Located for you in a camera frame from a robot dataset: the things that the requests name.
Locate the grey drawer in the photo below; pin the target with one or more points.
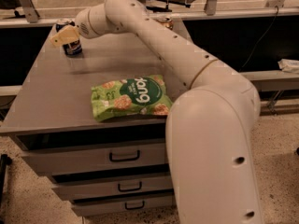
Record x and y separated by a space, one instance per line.
112 186
123 204
92 158

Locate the top grey drawer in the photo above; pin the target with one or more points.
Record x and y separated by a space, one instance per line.
92 158

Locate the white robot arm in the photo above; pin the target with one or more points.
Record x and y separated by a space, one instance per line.
207 127

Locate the middle grey drawer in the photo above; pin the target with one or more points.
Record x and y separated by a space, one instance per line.
112 186

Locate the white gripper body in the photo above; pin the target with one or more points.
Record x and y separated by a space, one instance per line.
82 22

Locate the blue pepsi can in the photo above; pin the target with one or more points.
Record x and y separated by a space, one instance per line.
73 48

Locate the gold soda can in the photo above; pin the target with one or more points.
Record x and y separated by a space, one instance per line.
166 22

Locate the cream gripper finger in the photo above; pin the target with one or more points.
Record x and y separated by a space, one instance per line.
68 34

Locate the grey drawer cabinet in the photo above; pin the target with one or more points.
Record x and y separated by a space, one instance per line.
53 108

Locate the bottom grey drawer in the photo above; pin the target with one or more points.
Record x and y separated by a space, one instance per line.
123 204

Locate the black object at left edge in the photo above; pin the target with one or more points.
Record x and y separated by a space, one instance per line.
5 161

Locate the green snack bag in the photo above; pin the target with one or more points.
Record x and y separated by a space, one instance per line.
132 96

